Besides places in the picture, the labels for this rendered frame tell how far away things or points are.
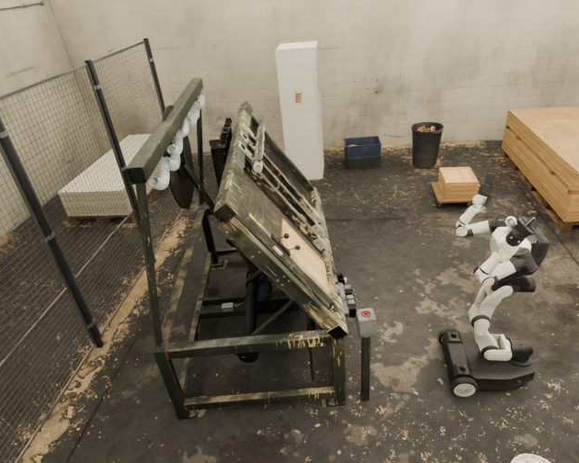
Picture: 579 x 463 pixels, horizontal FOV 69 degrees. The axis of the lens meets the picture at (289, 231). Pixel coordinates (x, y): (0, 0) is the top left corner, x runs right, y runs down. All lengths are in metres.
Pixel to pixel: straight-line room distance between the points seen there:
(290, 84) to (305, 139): 0.88
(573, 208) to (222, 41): 5.95
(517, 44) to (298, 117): 3.83
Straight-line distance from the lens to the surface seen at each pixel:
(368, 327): 3.06
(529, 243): 3.16
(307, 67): 6.52
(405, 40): 7.93
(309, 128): 6.75
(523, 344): 3.90
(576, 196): 5.91
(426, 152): 7.30
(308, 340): 3.09
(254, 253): 2.58
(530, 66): 8.52
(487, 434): 3.72
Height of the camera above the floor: 3.03
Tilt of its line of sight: 32 degrees down
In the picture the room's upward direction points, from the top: 6 degrees counter-clockwise
